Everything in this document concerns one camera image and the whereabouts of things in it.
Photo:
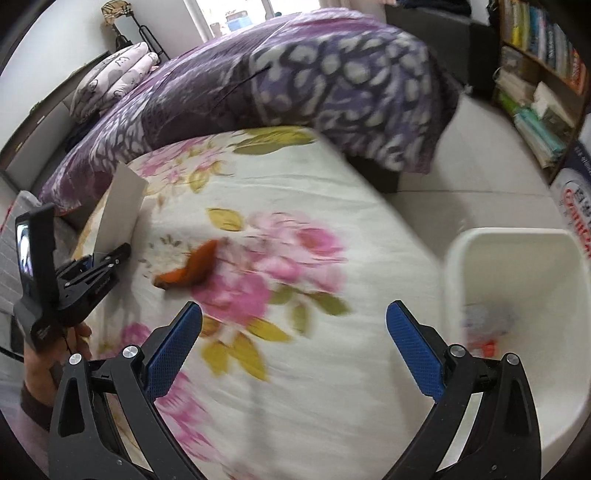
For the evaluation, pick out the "brown bed frame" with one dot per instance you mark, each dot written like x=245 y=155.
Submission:
x=41 y=124

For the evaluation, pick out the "black metal coat rack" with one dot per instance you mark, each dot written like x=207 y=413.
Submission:
x=119 y=39

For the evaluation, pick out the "glass balcony door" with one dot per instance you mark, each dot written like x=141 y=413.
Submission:
x=207 y=11

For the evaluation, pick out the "person's left forearm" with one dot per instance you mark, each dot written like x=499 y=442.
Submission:
x=34 y=406

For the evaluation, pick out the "person's left hand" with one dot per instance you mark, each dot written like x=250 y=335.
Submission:
x=44 y=369

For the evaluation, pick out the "stack of flat books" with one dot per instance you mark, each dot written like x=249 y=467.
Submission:
x=535 y=129

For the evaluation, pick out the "floral bed sheet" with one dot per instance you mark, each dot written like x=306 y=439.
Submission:
x=300 y=194

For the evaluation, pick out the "purple patterned blanket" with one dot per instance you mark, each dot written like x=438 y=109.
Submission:
x=323 y=69

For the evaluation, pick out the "orange peel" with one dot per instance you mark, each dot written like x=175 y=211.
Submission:
x=194 y=267

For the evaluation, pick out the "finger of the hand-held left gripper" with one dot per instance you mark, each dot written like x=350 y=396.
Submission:
x=99 y=281
x=78 y=267

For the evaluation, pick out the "white plastic bin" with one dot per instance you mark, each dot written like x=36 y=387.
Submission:
x=508 y=258

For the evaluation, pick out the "pile of dark clothes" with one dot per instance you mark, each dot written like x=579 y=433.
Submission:
x=429 y=3

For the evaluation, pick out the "wooden bookshelf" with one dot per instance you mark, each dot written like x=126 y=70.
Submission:
x=561 y=152

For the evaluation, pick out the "black bench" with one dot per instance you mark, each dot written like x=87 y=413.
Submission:
x=438 y=27

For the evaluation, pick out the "tissue box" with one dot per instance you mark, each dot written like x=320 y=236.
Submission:
x=551 y=108

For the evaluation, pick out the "folded floral quilt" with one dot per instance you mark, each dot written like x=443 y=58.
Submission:
x=111 y=74

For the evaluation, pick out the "brown patterned cloth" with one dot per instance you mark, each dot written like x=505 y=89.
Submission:
x=115 y=8

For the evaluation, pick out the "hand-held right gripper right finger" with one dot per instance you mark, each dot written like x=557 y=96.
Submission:
x=413 y=346

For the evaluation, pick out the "row of upright books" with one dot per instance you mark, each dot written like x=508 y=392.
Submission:
x=545 y=37

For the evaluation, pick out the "red instant noodle cup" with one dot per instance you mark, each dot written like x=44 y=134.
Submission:
x=488 y=348

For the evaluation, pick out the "clear plastic bottle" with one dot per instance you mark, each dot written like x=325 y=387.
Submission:
x=487 y=323

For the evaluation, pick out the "white and navy carton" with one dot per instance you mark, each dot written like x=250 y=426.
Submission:
x=575 y=207

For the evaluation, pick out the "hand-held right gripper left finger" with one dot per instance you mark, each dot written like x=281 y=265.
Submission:
x=178 y=344

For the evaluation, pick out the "white cardboard piece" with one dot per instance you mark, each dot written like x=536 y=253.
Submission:
x=122 y=207

